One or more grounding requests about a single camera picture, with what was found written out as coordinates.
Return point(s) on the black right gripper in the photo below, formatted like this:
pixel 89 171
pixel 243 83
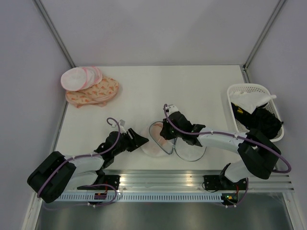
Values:
pixel 164 132

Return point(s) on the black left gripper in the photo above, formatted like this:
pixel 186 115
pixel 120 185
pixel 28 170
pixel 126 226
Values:
pixel 137 141

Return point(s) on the peach pink bra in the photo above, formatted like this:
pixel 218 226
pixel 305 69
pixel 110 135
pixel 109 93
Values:
pixel 155 130

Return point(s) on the white mesh laundry bag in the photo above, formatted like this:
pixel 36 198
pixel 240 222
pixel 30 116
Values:
pixel 180 148

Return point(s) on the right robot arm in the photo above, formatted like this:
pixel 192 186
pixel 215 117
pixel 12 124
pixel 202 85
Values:
pixel 258 155

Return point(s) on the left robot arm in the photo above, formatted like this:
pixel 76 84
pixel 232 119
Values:
pixel 59 173

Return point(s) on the orange floral laundry bag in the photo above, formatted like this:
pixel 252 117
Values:
pixel 99 94

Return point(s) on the pink-rimmed white mesh bag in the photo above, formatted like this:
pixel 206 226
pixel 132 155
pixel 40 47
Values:
pixel 80 78

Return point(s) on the white cloth in basket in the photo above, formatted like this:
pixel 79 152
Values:
pixel 249 101

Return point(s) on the black garment in basket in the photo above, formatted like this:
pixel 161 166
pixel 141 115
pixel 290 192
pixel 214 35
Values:
pixel 261 119

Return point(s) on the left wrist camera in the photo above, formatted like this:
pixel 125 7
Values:
pixel 122 123

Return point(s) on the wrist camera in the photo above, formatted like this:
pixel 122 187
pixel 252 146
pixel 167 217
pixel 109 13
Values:
pixel 170 109
pixel 122 123

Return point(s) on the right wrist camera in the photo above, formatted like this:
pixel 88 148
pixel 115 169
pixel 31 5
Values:
pixel 170 109

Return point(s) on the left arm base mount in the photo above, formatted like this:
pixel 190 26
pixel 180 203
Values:
pixel 112 180

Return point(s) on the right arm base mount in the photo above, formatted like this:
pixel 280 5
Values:
pixel 214 183

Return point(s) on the aluminium rail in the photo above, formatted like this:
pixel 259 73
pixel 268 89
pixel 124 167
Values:
pixel 190 181

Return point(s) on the white slotted cable duct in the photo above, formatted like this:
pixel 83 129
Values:
pixel 141 197

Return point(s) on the right aluminium frame post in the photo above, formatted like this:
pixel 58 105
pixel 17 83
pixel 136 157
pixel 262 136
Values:
pixel 272 18

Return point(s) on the aluminium frame post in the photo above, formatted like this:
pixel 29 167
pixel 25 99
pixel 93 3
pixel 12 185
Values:
pixel 272 18
pixel 49 23

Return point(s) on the left aluminium frame post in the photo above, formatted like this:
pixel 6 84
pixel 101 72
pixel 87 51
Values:
pixel 49 23

